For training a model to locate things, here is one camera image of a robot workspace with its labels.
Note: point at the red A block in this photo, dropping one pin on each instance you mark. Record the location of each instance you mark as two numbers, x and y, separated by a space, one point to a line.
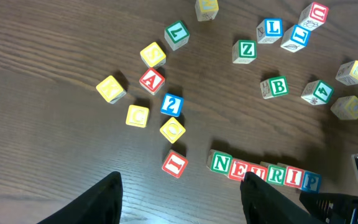
152 81

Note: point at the green 4 block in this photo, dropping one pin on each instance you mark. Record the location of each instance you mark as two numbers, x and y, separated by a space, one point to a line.
317 93

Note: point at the yellow o block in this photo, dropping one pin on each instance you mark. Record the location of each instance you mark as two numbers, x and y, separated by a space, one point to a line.
172 130
346 108

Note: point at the red u block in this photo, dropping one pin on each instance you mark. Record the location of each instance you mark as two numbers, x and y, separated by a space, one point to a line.
259 170
313 16

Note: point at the yellow block far left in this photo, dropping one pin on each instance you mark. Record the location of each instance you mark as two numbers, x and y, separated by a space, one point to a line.
111 90

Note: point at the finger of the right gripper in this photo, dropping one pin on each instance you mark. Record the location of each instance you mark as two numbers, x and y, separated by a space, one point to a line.
330 207

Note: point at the green Z block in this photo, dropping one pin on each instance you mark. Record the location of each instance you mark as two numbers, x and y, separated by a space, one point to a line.
244 51

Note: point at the green N block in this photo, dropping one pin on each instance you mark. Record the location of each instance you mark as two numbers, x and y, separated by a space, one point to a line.
219 162

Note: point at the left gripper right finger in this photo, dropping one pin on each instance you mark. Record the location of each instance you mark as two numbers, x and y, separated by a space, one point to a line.
263 204

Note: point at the yellow block lower left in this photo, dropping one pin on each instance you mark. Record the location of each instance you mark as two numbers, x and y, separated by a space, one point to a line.
137 116

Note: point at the green R block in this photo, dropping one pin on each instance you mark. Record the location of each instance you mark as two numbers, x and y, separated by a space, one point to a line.
275 174

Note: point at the red E block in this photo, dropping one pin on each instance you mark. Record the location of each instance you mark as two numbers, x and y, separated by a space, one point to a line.
238 169

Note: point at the blue l block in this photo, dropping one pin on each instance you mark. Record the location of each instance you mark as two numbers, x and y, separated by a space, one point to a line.
269 31
295 38

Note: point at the yellow S block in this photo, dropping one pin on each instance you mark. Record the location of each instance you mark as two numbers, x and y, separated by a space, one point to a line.
348 73

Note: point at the red i block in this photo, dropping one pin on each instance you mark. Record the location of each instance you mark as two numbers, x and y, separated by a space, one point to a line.
293 176
174 164

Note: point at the yellow O block left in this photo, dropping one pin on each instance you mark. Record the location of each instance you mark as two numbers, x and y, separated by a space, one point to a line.
172 130

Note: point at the plain yellow block top left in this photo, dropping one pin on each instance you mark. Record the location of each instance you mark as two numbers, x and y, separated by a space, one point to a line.
206 10

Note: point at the green L block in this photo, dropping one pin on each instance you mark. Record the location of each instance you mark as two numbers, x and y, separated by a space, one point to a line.
176 35

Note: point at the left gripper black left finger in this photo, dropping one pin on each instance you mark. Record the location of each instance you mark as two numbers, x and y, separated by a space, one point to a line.
102 203

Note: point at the blue P block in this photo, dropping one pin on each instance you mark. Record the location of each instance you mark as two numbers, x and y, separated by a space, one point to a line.
311 182

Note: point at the green B block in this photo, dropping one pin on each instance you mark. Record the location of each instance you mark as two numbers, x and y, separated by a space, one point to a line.
274 87

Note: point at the blue 2 block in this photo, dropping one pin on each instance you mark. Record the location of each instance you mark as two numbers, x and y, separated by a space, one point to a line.
172 105

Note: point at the red U block top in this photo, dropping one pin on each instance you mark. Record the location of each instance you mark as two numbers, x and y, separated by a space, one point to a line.
313 16

